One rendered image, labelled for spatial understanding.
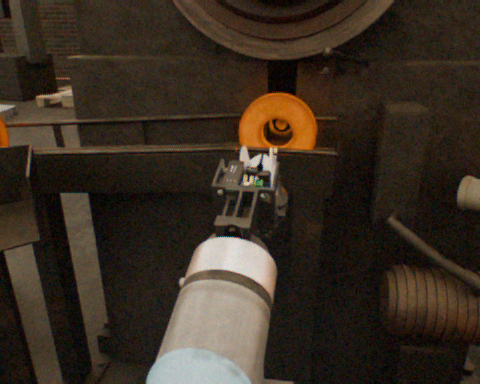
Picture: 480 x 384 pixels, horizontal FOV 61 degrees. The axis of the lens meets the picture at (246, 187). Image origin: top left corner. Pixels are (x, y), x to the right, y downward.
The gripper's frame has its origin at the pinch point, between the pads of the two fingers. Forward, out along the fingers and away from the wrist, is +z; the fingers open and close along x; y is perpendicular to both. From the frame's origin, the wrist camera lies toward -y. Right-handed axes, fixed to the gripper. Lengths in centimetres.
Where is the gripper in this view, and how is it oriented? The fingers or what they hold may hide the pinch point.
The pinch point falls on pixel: (261, 165)
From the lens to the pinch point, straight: 60.0
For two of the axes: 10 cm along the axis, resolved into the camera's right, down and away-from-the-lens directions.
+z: 1.7, -6.4, 7.5
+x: -9.8, -0.7, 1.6
